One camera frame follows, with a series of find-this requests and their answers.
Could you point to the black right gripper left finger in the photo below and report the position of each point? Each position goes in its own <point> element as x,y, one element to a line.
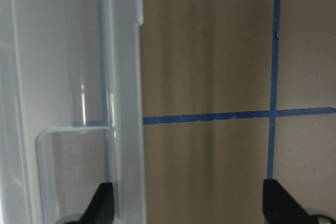
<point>101,208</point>

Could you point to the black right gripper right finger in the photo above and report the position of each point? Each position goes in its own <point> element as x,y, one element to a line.
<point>280,207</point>

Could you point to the clear plastic box lid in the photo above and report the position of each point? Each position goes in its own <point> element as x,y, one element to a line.
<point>71,113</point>

